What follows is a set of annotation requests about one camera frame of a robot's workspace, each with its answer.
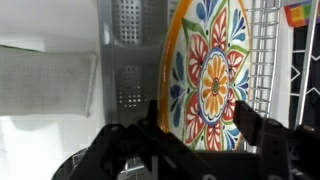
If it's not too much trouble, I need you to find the colourful floral ceramic plate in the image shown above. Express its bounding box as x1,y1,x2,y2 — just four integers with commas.
158,0,251,151

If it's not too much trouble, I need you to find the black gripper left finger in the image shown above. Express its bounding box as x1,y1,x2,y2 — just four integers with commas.
67,100,200,180

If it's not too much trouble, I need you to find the silver wire dish rack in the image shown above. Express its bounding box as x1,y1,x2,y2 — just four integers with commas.
245,0,320,128

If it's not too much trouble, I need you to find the green white sponge cloth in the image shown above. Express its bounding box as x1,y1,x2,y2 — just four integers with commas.
0,47,97,116

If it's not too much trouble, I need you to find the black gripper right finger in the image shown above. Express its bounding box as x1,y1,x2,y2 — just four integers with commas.
233,101,320,180

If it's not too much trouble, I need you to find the grey perforated utensil holder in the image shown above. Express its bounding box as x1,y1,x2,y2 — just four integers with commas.
97,0,169,125

